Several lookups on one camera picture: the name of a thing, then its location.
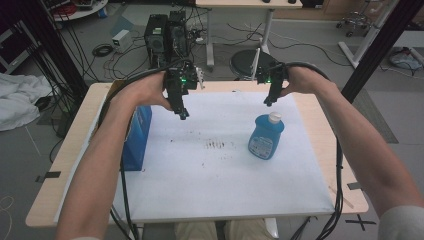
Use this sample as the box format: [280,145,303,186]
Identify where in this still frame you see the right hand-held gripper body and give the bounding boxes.
[254,47,290,92]

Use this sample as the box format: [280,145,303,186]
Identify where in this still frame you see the small white box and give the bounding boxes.
[111,28,134,54]

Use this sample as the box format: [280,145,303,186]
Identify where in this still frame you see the black frame post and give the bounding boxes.
[340,0,424,104]
[19,0,90,101]

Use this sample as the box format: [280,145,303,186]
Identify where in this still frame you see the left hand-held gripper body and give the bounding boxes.
[162,64,205,101]

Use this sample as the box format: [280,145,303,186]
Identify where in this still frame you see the person's right hand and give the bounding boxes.
[279,65,331,99]

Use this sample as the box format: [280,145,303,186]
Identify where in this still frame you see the coiled black cable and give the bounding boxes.
[91,43,115,58]

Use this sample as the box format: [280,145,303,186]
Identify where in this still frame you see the blue cardboard box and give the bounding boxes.
[120,105,154,172]

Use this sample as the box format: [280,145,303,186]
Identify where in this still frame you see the black computer tower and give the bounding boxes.
[167,9,190,64]
[143,13,170,70]

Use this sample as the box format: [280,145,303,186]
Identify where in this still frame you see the black round stool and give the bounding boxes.
[229,49,279,82]

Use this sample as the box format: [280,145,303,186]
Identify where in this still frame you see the office chair wheel base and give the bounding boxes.
[335,10,372,38]

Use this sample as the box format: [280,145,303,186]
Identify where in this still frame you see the white cloth heap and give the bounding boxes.
[0,72,54,132]

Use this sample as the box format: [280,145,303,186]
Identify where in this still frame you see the white table mat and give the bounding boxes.
[112,90,336,224]

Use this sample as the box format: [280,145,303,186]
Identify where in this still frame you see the person's beige trouser legs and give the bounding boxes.
[173,218,268,240]

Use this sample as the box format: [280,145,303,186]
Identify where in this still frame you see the person's left hand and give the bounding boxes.
[112,71,174,113]

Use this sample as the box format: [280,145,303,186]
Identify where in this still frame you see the blue bottle with white cap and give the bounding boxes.
[247,111,286,161]

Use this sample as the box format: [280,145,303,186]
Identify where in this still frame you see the white-legged wooden desk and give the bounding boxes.
[195,0,304,68]

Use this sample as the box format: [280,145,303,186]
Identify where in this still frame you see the person's white sleeve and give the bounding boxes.
[377,204,424,240]

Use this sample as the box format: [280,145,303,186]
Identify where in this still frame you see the round white table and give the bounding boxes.
[43,0,110,22]

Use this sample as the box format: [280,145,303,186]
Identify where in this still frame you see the white metal stand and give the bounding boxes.
[337,0,401,69]

